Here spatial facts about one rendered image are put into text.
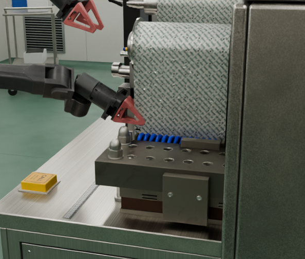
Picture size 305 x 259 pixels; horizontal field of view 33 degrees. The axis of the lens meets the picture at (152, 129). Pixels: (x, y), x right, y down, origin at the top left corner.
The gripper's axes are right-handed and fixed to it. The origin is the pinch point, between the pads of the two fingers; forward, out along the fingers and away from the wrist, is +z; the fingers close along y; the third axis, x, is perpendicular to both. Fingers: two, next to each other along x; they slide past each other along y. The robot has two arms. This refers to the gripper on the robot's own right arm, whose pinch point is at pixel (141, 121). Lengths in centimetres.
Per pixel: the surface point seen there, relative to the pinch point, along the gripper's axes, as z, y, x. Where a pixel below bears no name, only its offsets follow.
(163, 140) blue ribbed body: 7.3, 3.7, 0.5
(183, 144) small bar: 12.0, 6.4, 3.4
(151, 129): 3.2, 0.3, -0.4
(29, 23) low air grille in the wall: -254, -555, -206
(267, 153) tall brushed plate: 17, 84, 40
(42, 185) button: -12.2, 13.4, -23.9
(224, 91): 13.4, 0.3, 18.5
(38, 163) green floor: -67, -205, -162
